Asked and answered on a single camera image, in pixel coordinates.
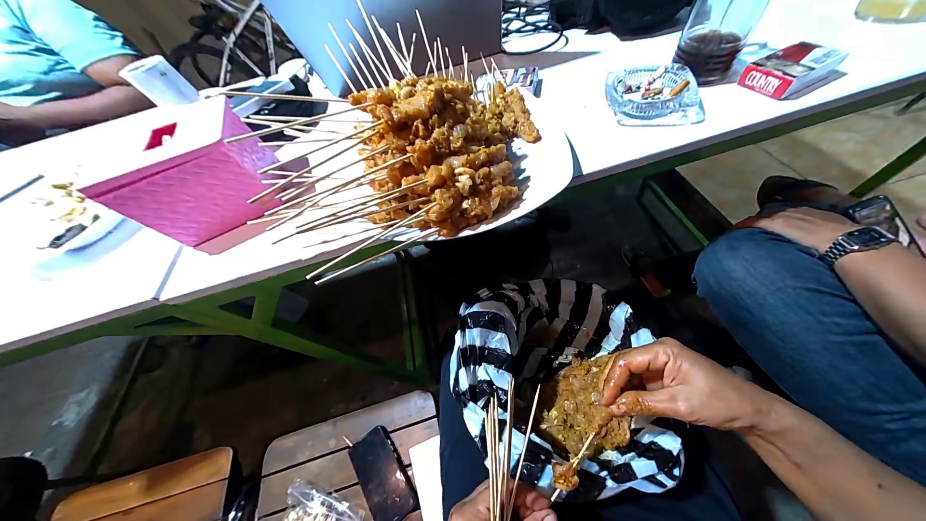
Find bicycle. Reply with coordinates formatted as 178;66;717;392
168;0;305;89

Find pile of loaded meat skewers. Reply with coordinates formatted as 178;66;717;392
223;0;542;286

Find pink white tissue box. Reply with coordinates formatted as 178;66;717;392
77;96;280;250

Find dark smartphone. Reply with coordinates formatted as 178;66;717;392
848;195;924;257

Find person's right forearm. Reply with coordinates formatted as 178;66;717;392
741;393;926;521

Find brown shoe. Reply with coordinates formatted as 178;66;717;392
621;245;672;298

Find black cable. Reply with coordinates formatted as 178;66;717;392
501;0;570;56

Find glass with yellow drink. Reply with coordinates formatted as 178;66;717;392
854;0;926;25

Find glass with dark drink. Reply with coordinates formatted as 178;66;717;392
672;0;771;86

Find silver black wristwatch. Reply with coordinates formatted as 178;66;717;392
819;226;897;267

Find heap of marinated meat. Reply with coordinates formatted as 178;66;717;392
539;353;632;460

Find black smartphone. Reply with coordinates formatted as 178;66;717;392
348;425;421;521

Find red white cigarette pack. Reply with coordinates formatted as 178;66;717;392
737;41;848;101

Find white bowl with food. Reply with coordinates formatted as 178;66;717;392
30;177;143;282

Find white table with green frame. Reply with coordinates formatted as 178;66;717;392
0;0;926;384

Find person's right hand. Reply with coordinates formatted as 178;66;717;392
599;337;772;434

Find white cup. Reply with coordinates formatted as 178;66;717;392
119;55;201;108

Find grey laptop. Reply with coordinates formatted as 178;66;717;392
261;0;504;98

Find clear glass ashtray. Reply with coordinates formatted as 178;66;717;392
605;63;706;126

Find clear plastic bag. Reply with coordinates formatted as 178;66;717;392
282;479;366;521

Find black white striped plastic bag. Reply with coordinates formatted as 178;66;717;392
449;279;685;502

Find skewer with one meat piece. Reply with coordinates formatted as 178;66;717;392
550;432;597;504

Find slatted wooden stool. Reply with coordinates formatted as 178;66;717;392
255;391;440;521

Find person's left hand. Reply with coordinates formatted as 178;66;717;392
449;479;558;521

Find white paper sheet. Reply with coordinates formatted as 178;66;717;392
408;434;444;521

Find small white cigarette pack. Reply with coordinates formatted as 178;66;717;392
483;67;541;95

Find bundle of bare bamboo skewers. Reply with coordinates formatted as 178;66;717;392
485;380;542;521

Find large white plate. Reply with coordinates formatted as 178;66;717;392
362;90;574;243

